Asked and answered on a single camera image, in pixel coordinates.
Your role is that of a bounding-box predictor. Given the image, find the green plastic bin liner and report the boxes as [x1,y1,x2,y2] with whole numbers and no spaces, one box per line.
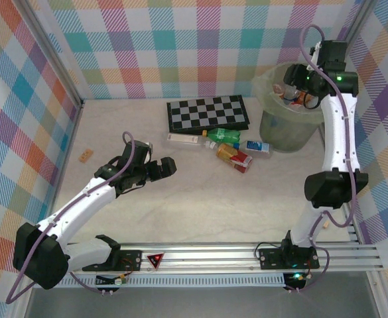
[251,62,326,115]

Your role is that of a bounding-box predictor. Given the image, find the beige label clear bottle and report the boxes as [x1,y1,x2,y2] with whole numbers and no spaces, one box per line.
[165,132,213,150]

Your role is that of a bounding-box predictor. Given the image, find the green soda bottle yellow cap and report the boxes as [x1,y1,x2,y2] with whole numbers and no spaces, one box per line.
[202,128,241,145]

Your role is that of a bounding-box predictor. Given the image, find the black grey chessboard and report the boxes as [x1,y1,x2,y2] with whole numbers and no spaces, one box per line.
[166,95,251,135]

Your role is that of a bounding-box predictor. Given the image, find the blue-cap bottle blue white label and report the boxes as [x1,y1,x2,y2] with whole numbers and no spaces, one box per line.
[235,139,276,158]

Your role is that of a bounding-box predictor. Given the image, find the red triangle warning sign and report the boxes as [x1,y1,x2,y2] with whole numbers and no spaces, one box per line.
[146,252,166,271]

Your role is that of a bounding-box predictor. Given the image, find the small circuit board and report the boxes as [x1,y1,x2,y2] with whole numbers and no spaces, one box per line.
[283,271,309,286]
[95,274,129,288]

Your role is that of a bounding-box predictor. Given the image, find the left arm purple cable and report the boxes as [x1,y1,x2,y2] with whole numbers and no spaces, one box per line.
[5,131,137,305]

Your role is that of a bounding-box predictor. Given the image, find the aluminium corner post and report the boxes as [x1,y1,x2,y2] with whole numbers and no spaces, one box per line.
[16,0,84,110]
[328,0,380,69]

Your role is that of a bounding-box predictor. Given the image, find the right gripper thin black cable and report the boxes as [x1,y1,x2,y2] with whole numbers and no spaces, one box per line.
[303,92,321,109]

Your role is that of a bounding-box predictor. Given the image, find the wire mesh waste bin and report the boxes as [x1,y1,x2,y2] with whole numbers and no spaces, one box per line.
[258,62,326,153]

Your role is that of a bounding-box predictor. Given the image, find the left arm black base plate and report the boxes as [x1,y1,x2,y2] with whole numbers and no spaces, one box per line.
[80,250,142,273]

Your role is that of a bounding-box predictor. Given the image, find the aluminium mounting rail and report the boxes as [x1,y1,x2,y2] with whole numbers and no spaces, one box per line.
[17,243,386,276]

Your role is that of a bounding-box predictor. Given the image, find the white slotted cable duct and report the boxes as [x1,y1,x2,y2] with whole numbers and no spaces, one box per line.
[33,273,287,288]

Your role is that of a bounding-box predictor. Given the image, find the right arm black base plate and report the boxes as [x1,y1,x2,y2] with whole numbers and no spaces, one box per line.
[258,247,320,270]

